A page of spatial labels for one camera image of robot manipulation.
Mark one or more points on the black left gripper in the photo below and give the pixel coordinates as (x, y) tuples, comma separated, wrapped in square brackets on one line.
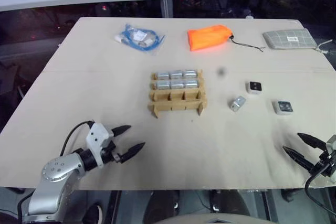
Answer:
[(113, 155)]

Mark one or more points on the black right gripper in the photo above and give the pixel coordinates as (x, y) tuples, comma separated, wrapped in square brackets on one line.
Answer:
[(325, 165)]

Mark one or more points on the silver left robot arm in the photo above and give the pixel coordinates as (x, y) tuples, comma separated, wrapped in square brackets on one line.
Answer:
[(60, 171)]

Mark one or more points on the wooden compartment rack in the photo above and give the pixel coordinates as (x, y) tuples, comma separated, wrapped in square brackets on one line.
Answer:
[(157, 108)]

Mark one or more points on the dark rounded shape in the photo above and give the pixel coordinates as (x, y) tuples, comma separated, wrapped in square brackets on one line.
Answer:
[(231, 204), (160, 207)]

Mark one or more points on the grey checked fabric pouch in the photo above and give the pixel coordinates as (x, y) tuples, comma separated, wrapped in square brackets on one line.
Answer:
[(288, 39)]

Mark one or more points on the orange fabric pouch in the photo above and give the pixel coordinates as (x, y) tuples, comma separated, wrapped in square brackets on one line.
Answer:
[(208, 37)]

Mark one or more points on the white square device grey centre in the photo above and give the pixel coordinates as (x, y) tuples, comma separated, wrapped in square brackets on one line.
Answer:
[(283, 107)]

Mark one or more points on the white square device black centre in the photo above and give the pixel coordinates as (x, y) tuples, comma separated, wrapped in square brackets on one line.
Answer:
[(254, 86)]

